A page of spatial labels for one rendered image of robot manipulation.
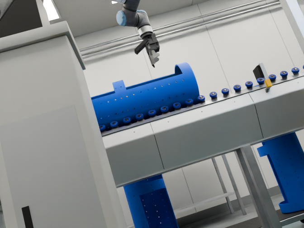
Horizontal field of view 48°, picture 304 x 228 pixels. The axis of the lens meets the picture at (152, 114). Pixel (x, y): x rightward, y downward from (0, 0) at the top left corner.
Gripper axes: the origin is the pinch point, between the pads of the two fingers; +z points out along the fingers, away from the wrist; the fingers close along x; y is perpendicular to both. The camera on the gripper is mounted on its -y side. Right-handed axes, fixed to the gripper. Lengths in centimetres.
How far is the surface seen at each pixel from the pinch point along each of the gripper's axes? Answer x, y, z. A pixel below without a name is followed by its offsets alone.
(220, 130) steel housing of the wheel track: -11, 23, 54
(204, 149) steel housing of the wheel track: -9, 11, 62
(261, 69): -5, 62, 25
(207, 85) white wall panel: 320, 123, -69
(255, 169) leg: -9, 34, 81
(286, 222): 17, 50, 116
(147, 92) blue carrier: -14.5, -10.4, 21.9
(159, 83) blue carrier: -14.6, -2.2, 18.3
